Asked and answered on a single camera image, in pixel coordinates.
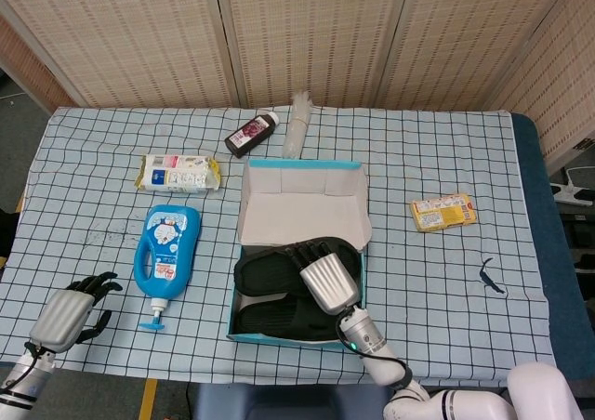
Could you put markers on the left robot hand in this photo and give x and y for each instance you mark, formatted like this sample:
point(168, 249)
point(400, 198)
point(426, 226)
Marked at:
point(60, 318)

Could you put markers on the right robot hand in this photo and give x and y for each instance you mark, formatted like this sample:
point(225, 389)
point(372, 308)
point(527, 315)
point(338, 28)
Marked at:
point(327, 280)

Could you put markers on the black rubber slipper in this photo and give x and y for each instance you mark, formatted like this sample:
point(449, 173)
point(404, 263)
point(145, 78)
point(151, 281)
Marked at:
point(274, 318)
point(265, 271)

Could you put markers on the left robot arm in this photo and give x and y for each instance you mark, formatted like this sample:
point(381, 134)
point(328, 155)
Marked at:
point(23, 378)

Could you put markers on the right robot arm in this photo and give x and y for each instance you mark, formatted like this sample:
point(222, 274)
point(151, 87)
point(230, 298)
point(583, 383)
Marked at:
point(372, 341)

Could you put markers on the blue cardboard shoe box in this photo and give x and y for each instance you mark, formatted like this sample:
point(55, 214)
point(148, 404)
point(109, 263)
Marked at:
point(302, 211)

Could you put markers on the blue chair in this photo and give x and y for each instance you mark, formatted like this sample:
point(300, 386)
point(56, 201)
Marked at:
point(293, 403)

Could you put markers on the blue cartoon pump bottle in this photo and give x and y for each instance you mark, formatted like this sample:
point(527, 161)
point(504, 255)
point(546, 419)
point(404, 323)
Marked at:
point(169, 248)

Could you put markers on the yellow flat package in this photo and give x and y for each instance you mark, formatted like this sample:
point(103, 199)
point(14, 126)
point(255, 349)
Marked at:
point(441, 213)

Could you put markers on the checked light blue tablecloth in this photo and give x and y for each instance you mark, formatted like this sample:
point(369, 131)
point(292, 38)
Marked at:
point(93, 169)

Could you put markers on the dark brown labelled bottle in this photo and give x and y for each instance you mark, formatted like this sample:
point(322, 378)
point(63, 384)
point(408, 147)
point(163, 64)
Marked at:
point(248, 134)

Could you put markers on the white wet wipes pack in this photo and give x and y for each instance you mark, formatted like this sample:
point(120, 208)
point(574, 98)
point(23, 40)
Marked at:
point(179, 174)

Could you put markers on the beige woven folding screen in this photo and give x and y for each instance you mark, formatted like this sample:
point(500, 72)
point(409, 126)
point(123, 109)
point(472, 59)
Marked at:
point(307, 34)

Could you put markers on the white office chair base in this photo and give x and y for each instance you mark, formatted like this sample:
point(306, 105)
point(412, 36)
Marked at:
point(574, 190)

